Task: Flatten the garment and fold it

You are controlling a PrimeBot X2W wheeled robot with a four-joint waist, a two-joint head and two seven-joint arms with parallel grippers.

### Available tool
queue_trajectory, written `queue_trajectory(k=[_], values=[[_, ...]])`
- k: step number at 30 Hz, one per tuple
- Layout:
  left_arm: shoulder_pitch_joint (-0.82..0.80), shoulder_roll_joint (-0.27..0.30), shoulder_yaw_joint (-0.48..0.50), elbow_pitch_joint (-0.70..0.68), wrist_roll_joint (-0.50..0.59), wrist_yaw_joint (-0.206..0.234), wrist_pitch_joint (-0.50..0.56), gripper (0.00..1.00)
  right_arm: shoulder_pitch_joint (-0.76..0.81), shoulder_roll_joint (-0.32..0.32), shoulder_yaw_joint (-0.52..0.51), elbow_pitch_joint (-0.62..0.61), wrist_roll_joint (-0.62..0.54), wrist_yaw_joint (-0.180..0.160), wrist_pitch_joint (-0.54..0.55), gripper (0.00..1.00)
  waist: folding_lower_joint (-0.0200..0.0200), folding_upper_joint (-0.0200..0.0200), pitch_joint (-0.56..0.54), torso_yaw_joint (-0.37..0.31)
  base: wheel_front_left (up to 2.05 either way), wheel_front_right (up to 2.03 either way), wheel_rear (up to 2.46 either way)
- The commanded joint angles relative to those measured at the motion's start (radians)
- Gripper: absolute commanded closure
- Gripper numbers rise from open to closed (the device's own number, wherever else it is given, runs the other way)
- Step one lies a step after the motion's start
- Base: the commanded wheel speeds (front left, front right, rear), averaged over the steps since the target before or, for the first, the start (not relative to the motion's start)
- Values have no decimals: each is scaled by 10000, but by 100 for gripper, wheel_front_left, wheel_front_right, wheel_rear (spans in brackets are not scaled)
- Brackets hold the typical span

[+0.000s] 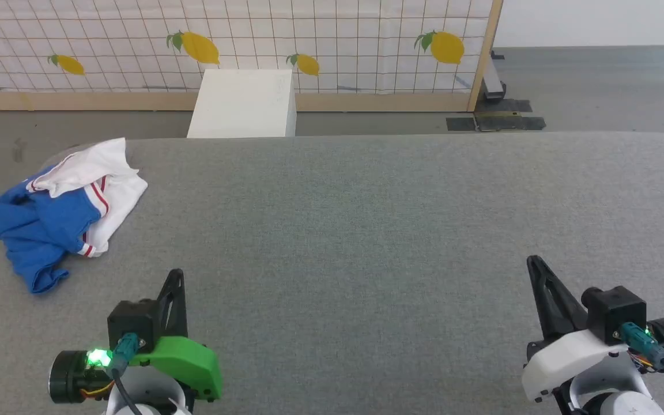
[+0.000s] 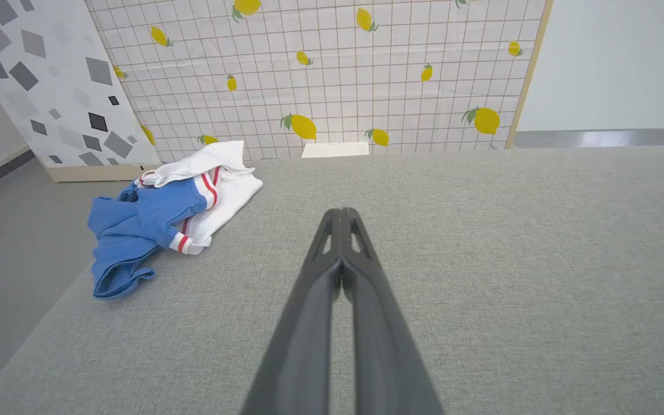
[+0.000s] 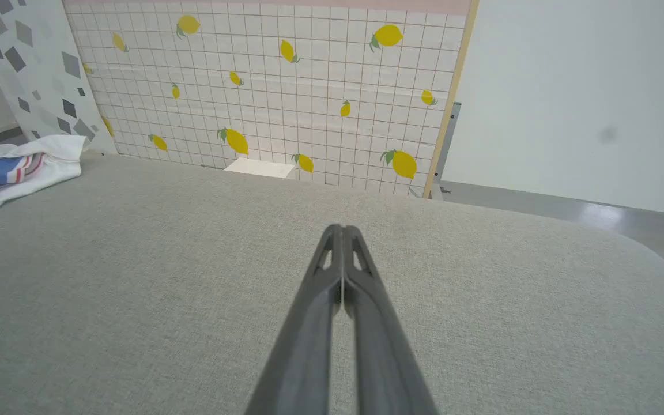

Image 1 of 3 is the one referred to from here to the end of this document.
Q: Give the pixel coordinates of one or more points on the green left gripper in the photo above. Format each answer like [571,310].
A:
[185,360]

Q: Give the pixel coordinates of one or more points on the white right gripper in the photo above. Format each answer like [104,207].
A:
[565,357]

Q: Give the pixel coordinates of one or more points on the blue and white garment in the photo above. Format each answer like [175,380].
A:
[41,225]

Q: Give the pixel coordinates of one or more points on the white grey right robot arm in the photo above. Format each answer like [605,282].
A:
[608,392]

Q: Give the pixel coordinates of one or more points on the black floor tape patch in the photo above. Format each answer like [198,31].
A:
[496,118]

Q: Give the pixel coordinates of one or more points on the white box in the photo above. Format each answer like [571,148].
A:
[242,106]

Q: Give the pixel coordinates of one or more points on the lemon print partition screen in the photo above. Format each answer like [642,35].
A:
[338,46]

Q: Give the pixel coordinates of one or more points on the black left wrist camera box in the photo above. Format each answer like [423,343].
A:
[133,320]

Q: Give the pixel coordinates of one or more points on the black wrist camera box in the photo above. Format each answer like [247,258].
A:
[133,320]
[614,311]

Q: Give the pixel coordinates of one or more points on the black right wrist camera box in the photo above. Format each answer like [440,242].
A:
[614,311]

